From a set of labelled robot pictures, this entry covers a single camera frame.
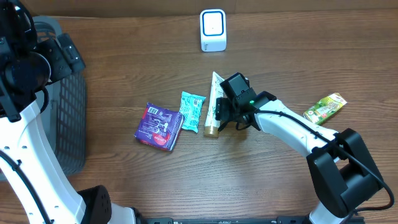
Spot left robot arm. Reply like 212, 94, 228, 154
1, 1, 145, 223

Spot white tube with gold cap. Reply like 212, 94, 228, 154
205, 72, 224, 138

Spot purple sanitary pad pack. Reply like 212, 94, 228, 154
134, 103, 184, 151

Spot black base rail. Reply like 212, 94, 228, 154
133, 216, 366, 224

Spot yellow green sachet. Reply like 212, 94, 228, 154
303, 93, 347, 125

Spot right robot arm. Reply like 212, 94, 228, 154
215, 90, 395, 223

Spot teal wet wipes packet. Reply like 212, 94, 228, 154
179, 91, 206, 133

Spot grey plastic mesh basket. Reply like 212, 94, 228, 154
0, 16, 87, 181

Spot white barcode scanner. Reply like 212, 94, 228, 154
200, 9, 227, 52

